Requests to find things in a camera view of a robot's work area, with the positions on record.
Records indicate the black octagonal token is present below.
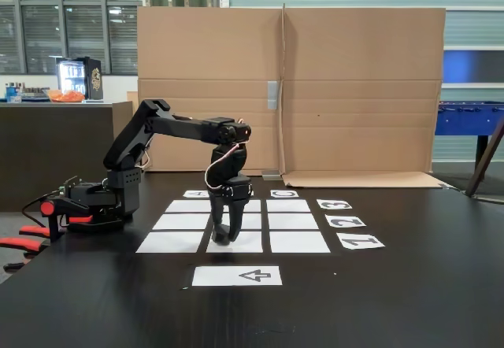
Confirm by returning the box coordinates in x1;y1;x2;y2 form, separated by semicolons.
213;224;232;246

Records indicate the white arrow paper sheet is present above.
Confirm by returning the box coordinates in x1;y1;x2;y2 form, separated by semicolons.
191;265;284;287

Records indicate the paper sheet number 3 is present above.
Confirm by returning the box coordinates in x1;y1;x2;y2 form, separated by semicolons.
316;198;354;210

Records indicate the paper sheet number 2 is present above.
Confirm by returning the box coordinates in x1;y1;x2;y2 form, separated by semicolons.
324;214;368;229

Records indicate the small brown cardboard sheet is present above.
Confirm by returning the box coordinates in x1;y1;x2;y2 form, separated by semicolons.
112;91;145;156

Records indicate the paper sheet number 1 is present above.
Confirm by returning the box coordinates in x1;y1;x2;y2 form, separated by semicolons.
336;234;386;250

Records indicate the large brown cardboard box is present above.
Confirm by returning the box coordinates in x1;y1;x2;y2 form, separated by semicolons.
135;3;454;190

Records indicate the black mini fridge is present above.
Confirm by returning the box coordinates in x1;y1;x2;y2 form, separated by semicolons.
56;56;104;101

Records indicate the red black clamp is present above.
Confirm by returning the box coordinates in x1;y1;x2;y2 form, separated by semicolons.
0;194;95;254

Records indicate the orange snack bag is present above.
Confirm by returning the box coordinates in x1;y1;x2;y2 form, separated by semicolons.
43;90;86;103

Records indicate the dark brown counter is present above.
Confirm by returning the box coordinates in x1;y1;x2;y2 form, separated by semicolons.
0;102;135;212

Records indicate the blue foosball table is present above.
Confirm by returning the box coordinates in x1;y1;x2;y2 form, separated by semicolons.
435;101;504;162

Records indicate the brown wooden leg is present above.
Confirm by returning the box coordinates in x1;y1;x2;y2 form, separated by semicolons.
464;117;504;198

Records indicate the black power cable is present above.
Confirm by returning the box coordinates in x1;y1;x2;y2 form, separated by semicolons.
21;193;54;223

